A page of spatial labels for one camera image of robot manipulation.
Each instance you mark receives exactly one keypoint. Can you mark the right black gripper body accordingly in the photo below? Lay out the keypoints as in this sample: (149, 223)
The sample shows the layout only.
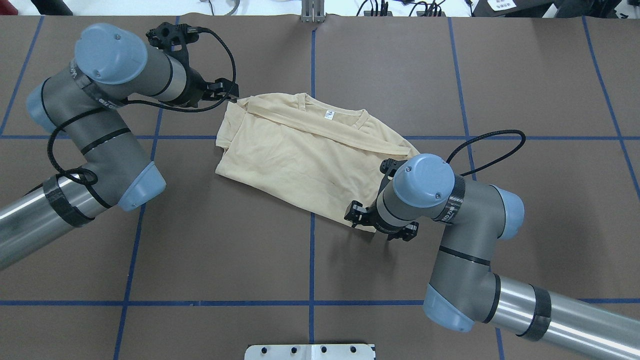
(358, 212)

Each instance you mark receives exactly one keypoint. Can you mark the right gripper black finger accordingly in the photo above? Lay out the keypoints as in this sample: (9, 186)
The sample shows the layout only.
(357, 215)

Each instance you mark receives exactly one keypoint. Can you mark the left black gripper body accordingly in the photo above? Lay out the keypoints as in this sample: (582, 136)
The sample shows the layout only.
(193, 90)

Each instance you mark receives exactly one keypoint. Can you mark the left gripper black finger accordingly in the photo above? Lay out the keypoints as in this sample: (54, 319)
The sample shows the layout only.
(221, 90)

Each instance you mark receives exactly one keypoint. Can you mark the beige long-sleeve printed shirt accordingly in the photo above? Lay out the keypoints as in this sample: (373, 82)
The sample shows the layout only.
(313, 155)

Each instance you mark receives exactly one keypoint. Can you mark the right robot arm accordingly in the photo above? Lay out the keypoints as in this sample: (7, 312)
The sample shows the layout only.
(463, 290)

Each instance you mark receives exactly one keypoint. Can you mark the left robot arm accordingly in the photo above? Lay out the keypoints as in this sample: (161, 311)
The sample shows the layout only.
(98, 161)

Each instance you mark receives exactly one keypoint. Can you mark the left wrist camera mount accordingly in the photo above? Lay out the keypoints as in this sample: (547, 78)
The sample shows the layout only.
(173, 40)

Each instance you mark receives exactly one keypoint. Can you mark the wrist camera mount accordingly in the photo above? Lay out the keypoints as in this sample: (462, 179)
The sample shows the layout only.
(173, 40)
(389, 168)

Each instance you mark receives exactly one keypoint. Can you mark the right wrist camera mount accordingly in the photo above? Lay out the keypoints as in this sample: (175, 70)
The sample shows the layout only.
(389, 168)

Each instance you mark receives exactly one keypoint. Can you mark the aluminium frame post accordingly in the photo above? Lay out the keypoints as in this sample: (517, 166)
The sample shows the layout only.
(313, 11)

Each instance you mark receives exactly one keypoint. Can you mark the white camera mast pedestal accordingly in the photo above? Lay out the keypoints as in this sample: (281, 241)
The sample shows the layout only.
(327, 351)

